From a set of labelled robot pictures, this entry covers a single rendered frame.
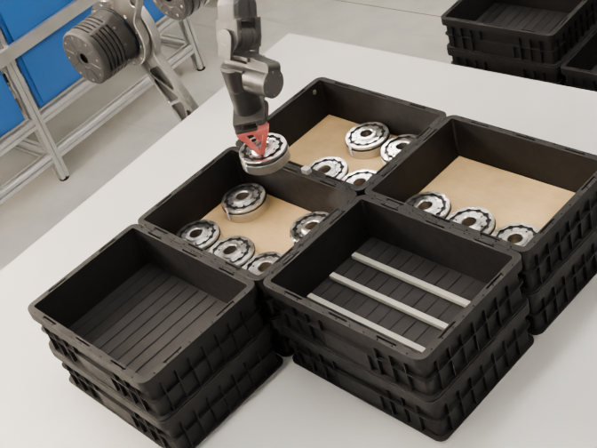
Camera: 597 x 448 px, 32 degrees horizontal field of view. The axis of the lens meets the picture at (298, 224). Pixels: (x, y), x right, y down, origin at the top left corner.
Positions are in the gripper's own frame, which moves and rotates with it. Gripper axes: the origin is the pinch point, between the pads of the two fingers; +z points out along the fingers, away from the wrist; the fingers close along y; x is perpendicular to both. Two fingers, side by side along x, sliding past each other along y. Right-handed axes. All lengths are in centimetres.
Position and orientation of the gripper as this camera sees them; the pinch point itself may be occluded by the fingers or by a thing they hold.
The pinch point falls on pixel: (260, 144)
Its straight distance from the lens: 217.6
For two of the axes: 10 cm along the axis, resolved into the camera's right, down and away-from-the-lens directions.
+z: 2.4, 7.4, 6.2
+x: -9.7, 2.0, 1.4
